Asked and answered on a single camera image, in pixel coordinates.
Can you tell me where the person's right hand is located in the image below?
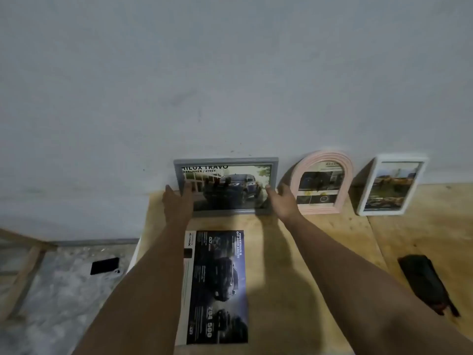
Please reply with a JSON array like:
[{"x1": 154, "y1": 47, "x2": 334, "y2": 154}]
[{"x1": 265, "y1": 182, "x2": 305, "y2": 222}]

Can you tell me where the person's left hand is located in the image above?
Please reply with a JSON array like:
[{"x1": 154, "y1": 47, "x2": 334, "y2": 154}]
[{"x1": 162, "y1": 180, "x2": 195, "y2": 225}]

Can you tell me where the grey picture frame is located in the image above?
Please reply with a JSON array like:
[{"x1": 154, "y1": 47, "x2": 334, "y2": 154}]
[{"x1": 174, "y1": 157, "x2": 280, "y2": 217}]

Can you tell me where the person's right forearm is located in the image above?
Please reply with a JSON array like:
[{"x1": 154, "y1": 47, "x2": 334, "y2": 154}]
[{"x1": 287, "y1": 214, "x2": 473, "y2": 355}]

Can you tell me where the person's left forearm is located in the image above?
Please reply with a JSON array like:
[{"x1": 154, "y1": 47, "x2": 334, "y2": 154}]
[{"x1": 72, "y1": 217, "x2": 193, "y2": 355}]

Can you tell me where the black phone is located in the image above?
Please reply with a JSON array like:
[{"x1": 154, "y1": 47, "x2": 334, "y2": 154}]
[{"x1": 90, "y1": 257, "x2": 121, "y2": 276}]

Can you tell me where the dark car brochure page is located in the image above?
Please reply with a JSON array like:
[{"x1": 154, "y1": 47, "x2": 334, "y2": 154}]
[{"x1": 175, "y1": 230, "x2": 249, "y2": 346}]

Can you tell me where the clear plastic sheet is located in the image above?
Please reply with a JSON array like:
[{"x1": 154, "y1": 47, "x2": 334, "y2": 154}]
[{"x1": 0, "y1": 245, "x2": 138, "y2": 355}]

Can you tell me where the black fabric pouch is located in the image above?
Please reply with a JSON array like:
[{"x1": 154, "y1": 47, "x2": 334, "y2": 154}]
[{"x1": 398, "y1": 255, "x2": 461, "y2": 318}]

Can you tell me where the pink arched picture frame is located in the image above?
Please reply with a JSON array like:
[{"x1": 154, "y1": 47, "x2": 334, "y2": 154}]
[{"x1": 290, "y1": 151, "x2": 354, "y2": 215}]

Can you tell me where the white picture frame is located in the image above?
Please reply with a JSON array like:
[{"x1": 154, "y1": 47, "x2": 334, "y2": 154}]
[{"x1": 356, "y1": 154, "x2": 429, "y2": 216}]

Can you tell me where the wooden stand frame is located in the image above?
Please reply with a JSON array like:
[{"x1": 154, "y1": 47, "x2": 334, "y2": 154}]
[{"x1": 0, "y1": 228, "x2": 57, "y2": 323}]

